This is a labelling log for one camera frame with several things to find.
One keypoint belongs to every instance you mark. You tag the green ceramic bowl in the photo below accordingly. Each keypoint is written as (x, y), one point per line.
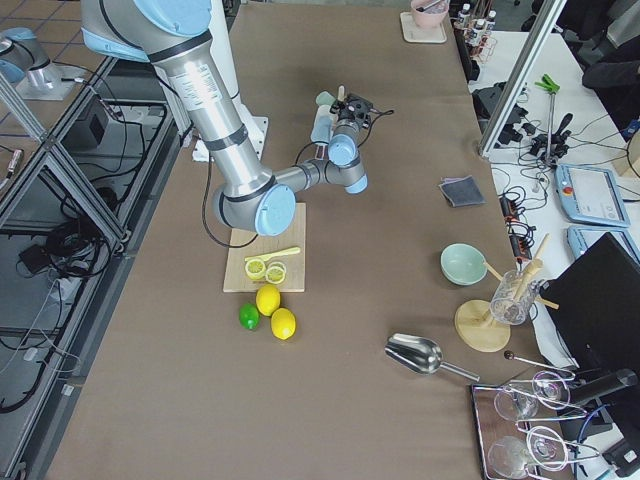
(463, 264)

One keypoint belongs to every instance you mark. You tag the pink bowl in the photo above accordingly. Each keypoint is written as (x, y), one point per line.
(429, 13)

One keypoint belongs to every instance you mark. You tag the black power strip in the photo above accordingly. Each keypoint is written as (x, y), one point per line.
(519, 233)

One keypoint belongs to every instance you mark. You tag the lemon slice left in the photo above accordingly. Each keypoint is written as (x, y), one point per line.
(255, 269)

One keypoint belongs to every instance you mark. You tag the metal scoop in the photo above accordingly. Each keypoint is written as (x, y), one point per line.
(423, 356)

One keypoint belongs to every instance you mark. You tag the green plastic cup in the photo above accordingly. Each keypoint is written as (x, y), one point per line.
(325, 98)

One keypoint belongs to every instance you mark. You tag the clear glass mug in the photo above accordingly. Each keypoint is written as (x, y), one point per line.
(512, 301)

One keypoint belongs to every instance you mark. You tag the wooden mug tree stand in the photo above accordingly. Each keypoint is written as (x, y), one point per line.
(474, 322)

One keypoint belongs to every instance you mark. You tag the lemon slice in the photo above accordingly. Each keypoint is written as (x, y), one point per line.
(275, 273)
(255, 269)

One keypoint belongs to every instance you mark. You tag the wine glass rack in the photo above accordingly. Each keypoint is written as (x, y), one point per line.
(517, 426)

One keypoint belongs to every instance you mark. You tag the grey folded cloth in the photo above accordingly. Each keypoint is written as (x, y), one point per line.
(461, 191)

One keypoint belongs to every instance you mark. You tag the green lime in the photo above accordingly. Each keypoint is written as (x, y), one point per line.
(249, 316)

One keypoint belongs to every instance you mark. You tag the yellow lemon front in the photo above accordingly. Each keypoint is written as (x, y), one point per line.
(283, 323)

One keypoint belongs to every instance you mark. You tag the aluminium frame post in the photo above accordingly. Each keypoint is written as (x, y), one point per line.
(542, 27)

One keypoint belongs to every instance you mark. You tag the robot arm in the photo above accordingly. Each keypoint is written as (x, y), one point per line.
(23, 57)
(175, 36)

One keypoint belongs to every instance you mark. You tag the wooden cutting board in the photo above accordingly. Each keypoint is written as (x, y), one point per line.
(235, 278)

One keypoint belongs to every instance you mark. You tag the beige tray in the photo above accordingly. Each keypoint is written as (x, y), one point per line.
(413, 33)

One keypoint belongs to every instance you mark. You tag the black monitor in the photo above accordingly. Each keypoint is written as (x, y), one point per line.
(598, 314)

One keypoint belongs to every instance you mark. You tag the yellow lemon near lime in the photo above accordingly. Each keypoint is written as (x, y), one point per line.
(268, 299)

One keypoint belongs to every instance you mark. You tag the bottle rack with bottles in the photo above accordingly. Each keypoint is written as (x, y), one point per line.
(473, 25)

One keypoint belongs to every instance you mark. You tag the blue teach pendant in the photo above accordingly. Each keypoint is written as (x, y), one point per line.
(590, 195)
(580, 238)

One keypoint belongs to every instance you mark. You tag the lemon slice right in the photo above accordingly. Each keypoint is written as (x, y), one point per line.
(275, 273)

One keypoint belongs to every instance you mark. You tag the green grabber tool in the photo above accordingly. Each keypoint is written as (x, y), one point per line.
(551, 88)

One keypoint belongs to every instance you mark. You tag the light blue plastic cup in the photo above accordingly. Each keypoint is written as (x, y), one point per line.
(322, 127)

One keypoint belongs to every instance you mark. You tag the yellow plastic knife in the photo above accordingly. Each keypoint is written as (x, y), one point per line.
(276, 254)

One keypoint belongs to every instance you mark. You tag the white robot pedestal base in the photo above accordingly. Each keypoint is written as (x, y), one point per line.
(222, 55)

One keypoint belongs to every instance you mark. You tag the white wire cup holder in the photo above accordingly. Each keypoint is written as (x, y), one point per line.
(340, 148)

